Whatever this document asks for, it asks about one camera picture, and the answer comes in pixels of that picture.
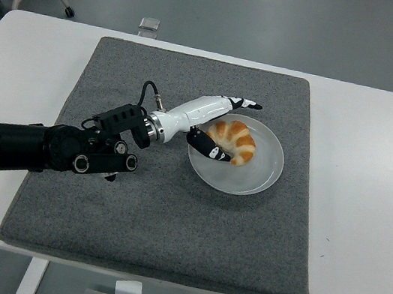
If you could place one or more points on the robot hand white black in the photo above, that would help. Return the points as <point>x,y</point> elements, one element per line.
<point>195,112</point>

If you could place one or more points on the croissant bread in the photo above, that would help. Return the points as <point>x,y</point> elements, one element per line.
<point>241,141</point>

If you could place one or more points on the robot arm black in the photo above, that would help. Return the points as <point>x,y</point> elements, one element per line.
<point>48,144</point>

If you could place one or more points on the round grey plate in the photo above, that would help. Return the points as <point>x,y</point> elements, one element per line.
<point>251,179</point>

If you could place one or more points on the small metal floor box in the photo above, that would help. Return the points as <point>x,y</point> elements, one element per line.
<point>149,24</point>

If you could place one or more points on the grey felt mat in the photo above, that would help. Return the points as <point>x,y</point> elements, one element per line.
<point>152,223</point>

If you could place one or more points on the white table leg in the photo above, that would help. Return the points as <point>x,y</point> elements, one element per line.
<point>30,279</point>

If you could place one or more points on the white bracket under table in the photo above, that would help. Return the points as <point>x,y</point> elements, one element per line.
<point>128,289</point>

